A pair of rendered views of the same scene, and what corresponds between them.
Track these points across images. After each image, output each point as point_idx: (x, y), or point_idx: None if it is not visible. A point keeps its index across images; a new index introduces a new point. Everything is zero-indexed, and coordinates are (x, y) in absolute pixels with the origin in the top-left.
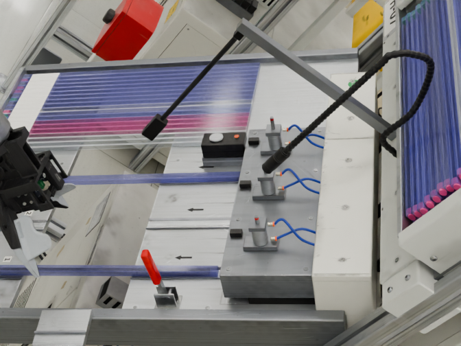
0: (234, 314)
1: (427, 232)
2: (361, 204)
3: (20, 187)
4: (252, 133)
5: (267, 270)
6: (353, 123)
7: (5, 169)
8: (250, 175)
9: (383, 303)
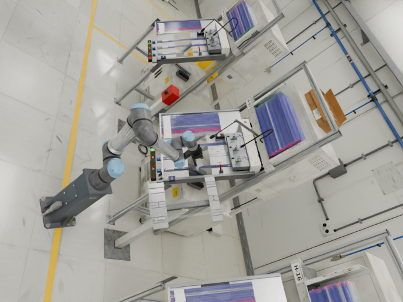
0: (235, 174)
1: (274, 160)
2: (255, 151)
3: (198, 155)
4: (226, 134)
5: (241, 165)
6: (247, 132)
7: (195, 151)
8: (230, 144)
9: (265, 171)
